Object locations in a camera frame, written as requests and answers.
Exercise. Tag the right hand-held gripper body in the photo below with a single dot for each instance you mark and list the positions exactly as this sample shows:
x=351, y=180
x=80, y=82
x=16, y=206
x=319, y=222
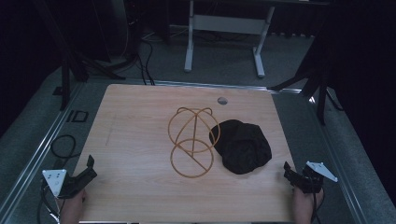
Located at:
x=313, y=177

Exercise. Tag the person's left hand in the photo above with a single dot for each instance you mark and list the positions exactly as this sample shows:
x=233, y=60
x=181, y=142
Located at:
x=72, y=208

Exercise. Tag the black tripod stand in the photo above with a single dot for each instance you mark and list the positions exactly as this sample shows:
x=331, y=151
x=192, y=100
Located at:
x=70, y=68
x=314, y=77

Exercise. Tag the white metal desk frame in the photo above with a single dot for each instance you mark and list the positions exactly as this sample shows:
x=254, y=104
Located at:
x=227, y=25

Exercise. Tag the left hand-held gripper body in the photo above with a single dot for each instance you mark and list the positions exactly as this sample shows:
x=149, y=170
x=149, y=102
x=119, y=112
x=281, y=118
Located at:
x=55, y=182

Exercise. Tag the black cloth hat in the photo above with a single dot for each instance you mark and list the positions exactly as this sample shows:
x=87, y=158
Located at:
x=243, y=146

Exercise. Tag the person's right hand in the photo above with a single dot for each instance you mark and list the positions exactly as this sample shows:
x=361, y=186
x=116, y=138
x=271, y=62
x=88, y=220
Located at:
x=305, y=207

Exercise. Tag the metal floor rail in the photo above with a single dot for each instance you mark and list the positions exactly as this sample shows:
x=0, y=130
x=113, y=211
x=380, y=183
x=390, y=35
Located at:
x=37, y=155

